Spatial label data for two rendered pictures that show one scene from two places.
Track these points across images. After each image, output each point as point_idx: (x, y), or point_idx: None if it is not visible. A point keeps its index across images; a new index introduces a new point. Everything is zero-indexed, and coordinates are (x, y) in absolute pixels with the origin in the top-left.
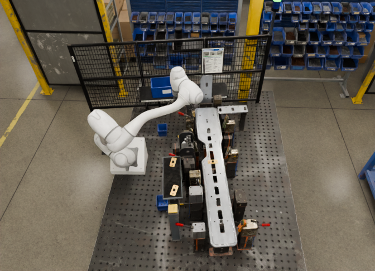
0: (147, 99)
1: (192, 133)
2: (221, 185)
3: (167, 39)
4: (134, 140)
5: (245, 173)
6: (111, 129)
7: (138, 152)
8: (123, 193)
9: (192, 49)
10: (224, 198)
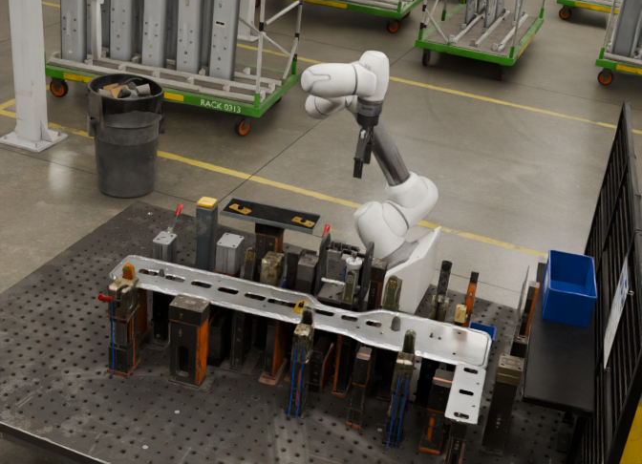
0: (539, 271)
1: (387, 287)
2: (233, 298)
3: (634, 186)
4: (421, 251)
5: (285, 433)
6: None
7: (398, 265)
8: (331, 270)
9: None
10: (203, 291)
